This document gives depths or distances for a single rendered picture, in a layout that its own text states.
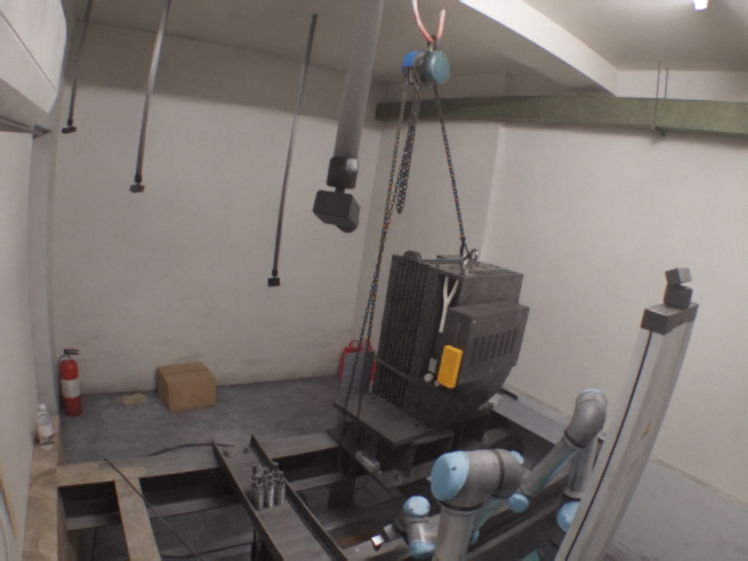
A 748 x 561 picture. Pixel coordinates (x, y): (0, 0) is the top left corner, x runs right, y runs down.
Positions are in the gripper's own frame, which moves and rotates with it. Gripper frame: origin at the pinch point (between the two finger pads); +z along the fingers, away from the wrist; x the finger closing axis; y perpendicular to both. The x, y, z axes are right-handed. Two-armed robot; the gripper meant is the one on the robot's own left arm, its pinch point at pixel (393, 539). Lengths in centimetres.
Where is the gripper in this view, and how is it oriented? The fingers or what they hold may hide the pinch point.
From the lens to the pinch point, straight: 173.3
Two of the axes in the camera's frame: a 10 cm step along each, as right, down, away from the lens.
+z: -2.5, 8.0, 5.5
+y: -4.7, -6.0, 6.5
